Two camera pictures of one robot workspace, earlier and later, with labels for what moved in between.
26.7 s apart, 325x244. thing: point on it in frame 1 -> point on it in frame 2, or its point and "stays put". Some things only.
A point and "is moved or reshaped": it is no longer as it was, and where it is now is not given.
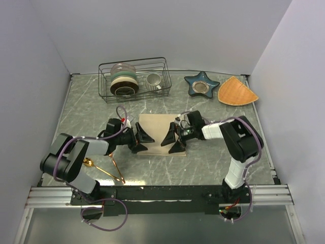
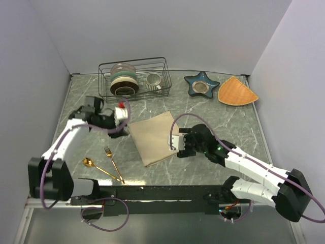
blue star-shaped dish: x=201 y=84 stays put
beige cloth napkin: x=157 y=126 is moved or reshaped
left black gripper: x=141 y=137 -> x=119 y=133
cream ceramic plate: x=123 y=79 stays put
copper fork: x=123 y=180 stays put
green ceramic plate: x=123 y=73 stays put
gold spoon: x=89 y=162 stays put
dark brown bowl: x=124 y=88 stays put
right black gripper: x=179 y=147 -> x=187 y=152
